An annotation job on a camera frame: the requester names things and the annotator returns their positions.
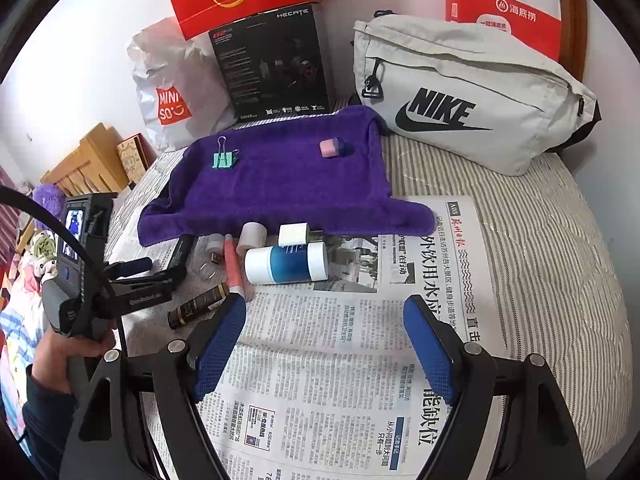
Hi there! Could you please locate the colourful printed blanket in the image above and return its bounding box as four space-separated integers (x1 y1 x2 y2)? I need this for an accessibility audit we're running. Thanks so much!
0 230 53 411

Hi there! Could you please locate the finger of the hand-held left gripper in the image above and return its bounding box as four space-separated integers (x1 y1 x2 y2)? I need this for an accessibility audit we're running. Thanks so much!
102 257 152 281
131 265 188 292

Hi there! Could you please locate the person's left hand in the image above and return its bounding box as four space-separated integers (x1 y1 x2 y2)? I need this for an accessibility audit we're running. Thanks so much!
31 327 118 397

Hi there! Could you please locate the newspaper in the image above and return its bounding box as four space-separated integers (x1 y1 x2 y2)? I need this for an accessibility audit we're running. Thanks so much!
107 195 503 480

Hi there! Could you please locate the purple fluffy toy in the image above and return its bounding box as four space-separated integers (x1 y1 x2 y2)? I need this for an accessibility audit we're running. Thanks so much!
31 182 66 221

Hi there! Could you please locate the red and white paper bag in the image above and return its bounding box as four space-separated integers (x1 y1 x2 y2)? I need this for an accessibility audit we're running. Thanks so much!
445 0 563 63

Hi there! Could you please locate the black and gold tube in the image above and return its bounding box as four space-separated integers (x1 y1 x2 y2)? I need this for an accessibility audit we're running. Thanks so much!
167 282 231 330

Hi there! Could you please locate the small white roll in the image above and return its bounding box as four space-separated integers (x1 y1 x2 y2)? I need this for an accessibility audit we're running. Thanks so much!
236 222 268 257

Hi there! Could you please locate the grey waist bag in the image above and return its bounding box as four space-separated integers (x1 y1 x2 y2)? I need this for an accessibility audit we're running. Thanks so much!
352 10 601 177

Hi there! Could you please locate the white plastic shopping bag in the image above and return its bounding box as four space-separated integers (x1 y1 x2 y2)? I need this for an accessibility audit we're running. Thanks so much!
126 16 238 152

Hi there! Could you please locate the brown patterned box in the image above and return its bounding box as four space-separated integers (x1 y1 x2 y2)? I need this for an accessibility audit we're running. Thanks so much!
117 133 152 183

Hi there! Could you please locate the wooden post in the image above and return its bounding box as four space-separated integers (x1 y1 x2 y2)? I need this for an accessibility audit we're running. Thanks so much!
556 0 587 81

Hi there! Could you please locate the pink and blue eraser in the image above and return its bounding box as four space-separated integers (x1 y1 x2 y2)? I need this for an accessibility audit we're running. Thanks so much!
319 138 353 158

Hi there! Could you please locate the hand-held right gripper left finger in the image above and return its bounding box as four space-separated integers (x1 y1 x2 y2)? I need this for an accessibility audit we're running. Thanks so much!
60 294 248 480

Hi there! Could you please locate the white plush toy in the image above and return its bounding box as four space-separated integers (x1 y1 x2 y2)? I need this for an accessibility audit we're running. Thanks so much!
27 232 60 281

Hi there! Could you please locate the black headset box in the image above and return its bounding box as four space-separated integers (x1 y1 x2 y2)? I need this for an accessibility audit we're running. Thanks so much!
208 4 336 121

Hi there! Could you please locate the white charger plug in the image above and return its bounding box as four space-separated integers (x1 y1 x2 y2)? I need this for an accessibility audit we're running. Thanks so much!
278 224 321 247

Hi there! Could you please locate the pink lip balm tube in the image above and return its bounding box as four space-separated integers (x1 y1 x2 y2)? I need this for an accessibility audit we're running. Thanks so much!
224 233 247 302

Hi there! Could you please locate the blue and white bottle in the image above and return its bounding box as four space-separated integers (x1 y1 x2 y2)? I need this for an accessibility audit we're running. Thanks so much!
244 241 330 286

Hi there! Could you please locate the green binder clip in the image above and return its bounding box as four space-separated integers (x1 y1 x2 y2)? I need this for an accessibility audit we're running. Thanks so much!
212 136 240 171

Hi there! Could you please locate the purple towel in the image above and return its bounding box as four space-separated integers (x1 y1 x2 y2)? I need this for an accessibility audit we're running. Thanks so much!
137 105 436 247

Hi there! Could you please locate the black cable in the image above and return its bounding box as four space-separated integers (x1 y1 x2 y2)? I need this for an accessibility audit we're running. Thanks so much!
0 186 128 358

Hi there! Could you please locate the red striped cloth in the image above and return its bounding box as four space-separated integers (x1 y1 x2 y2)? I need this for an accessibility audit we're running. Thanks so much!
0 165 23 256

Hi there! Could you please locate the person's left forearm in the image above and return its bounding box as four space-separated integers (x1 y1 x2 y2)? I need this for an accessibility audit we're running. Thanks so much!
20 365 78 466

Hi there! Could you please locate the wooden headboard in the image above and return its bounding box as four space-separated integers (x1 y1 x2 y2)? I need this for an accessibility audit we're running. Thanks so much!
40 122 132 198

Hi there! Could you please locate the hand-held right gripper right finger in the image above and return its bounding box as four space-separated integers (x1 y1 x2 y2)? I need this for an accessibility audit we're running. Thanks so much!
402 294 586 480

